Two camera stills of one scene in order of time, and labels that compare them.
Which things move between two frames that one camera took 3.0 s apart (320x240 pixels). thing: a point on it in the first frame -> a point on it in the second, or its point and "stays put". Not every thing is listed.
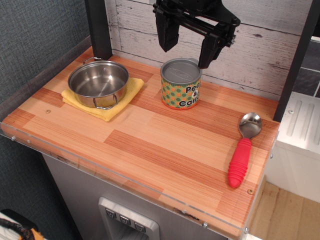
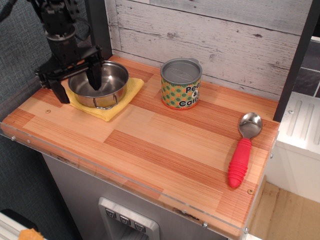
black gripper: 211,17 -> 65,59
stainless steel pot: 98,82 stays put
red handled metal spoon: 250,125 stays put
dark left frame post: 99,28 stays put
